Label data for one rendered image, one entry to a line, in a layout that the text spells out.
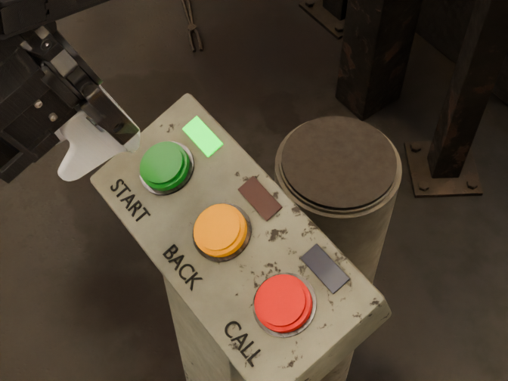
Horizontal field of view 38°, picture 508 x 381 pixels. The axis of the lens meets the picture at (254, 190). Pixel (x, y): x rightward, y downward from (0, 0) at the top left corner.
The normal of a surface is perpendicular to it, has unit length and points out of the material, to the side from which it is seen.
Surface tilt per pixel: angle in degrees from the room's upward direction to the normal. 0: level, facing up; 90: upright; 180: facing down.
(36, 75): 90
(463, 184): 0
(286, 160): 0
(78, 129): 92
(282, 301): 20
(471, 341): 0
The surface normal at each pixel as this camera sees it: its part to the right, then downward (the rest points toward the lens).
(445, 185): 0.00, -0.57
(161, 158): -0.28, -0.36
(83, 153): 0.62, 0.66
